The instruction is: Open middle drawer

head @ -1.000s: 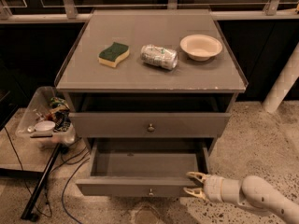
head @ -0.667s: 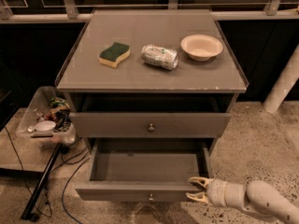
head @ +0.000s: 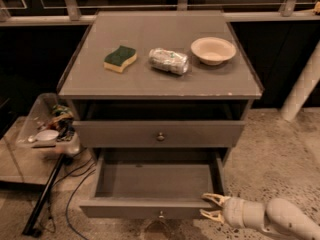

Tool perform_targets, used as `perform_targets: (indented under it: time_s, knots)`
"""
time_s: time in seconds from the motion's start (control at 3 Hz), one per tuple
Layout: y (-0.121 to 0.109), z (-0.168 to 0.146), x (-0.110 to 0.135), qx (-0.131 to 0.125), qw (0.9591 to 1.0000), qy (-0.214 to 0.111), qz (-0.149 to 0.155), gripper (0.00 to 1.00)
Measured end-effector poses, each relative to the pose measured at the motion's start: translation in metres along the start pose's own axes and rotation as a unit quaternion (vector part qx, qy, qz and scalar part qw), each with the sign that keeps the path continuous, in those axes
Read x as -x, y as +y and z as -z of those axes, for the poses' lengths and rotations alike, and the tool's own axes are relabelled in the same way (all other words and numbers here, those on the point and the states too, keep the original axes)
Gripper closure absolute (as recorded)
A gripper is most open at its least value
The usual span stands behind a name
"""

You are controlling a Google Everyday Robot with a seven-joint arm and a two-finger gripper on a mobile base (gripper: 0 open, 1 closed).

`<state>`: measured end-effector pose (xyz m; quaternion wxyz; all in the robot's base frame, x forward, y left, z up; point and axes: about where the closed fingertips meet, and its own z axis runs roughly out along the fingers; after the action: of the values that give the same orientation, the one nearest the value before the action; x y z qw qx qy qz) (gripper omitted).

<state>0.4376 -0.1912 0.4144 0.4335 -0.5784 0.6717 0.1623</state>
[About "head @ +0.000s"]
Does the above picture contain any grey top drawer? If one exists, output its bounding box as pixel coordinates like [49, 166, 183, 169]
[73, 120, 244, 148]

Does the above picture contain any white bowl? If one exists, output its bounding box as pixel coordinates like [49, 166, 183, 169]
[191, 37, 237, 66]

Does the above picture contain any grey drawer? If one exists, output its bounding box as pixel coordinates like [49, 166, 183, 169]
[80, 148, 224, 219]
[73, 120, 244, 148]

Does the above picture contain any white diagonal pole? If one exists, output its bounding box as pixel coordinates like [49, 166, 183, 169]
[280, 41, 320, 121]

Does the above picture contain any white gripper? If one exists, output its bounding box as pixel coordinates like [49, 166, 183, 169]
[200, 193, 246, 228]

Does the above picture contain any black floor cable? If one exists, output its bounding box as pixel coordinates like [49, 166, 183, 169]
[65, 168, 97, 240]

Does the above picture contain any clear plastic bin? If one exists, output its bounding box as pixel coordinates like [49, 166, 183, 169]
[16, 93, 81, 158]

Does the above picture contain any green yellow sponge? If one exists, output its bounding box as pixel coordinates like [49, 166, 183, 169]
[104, 46, 137, 73]

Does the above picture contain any black metal bar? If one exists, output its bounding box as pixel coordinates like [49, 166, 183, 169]
[22, 154, 65, 237]

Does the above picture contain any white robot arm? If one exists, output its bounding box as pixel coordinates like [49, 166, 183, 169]
[200, 193, 320, 240]

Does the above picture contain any grey drawer cabinet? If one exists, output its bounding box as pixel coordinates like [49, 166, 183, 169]
[59, 11, 262, 159]

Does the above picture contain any crushed silver can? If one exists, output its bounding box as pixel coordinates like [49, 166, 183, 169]
[148, 48, 189, 75]

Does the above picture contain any metal window railing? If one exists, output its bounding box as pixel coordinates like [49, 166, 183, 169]
[0, 0, 320, 26]

